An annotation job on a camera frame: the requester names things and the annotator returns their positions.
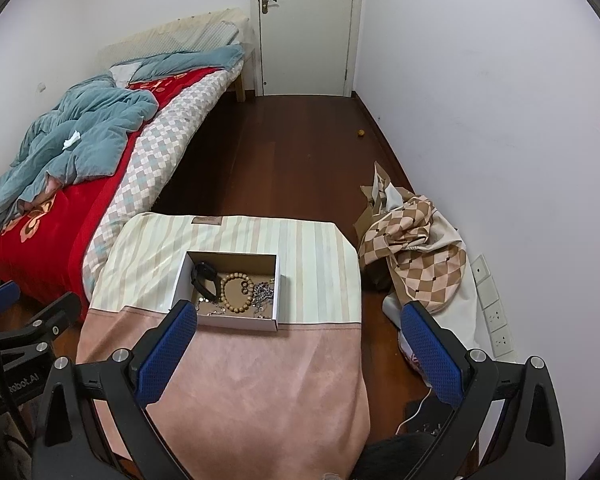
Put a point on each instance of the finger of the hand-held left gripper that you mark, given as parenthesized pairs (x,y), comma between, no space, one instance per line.
(55,312)
(5,292)

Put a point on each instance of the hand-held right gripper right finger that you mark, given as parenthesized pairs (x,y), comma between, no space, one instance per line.
(430,355)

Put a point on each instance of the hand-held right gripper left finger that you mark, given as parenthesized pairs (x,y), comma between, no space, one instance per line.
(165,355)

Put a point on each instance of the black smart band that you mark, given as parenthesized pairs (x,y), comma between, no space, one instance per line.
(207,270)

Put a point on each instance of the cardboard box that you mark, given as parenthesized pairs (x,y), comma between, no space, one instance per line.
(260,262)

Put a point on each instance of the red print plastic bag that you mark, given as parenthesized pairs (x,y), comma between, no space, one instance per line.
(412,355)

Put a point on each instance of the bed with red blanket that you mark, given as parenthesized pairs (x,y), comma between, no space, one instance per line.
(50,240)

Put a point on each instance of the checkered beige cloth pile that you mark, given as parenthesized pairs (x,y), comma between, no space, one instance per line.
(460,285)

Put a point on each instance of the pink and striped cloth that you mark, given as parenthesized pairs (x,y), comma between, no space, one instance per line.
(260,385)

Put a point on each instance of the white tissue on quilt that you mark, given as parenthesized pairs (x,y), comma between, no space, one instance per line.
(71,140)

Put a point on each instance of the blue quilt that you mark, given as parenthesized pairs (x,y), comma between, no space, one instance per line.
(90,125)

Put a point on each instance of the checkered bed sheet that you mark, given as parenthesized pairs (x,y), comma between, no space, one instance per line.
(170,135)

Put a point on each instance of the wooden bed leg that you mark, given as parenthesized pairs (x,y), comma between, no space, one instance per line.
(244,85)

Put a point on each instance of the beige bed headboard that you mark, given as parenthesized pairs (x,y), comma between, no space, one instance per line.
(155,32)

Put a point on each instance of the white door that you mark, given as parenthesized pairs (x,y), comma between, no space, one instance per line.
(305,35)

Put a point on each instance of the white wall socket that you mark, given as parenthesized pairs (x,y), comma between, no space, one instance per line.
(496,317)
(502,342)

